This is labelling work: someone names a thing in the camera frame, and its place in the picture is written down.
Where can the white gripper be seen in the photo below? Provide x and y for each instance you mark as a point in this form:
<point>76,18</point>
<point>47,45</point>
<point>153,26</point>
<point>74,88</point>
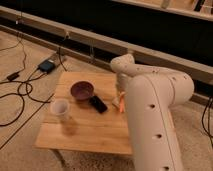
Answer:
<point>121,81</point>

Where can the orange pepper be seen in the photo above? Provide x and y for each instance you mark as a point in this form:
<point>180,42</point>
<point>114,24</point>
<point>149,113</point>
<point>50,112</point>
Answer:
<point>121,102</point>

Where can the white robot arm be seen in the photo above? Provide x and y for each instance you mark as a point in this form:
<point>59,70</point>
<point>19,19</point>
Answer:
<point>146,94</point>

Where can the white sponge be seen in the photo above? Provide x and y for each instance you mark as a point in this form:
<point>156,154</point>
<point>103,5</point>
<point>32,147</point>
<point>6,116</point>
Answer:
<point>116,102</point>

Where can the black phone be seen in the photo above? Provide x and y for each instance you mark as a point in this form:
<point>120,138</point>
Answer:
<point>98,104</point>

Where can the purple bowl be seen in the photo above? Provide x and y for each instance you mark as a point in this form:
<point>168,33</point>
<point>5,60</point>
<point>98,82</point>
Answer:
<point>82,90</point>

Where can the wooden table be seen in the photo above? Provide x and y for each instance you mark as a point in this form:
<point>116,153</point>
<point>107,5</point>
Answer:
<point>87,130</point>

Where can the translucent plastic cup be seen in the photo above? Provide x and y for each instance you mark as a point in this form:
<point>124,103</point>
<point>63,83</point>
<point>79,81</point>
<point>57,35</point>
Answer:
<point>60,108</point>

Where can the blue power adapter box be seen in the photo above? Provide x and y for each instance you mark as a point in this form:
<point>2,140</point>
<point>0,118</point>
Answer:
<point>46,66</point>

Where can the small black plug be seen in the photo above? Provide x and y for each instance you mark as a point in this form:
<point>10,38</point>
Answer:
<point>13,76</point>

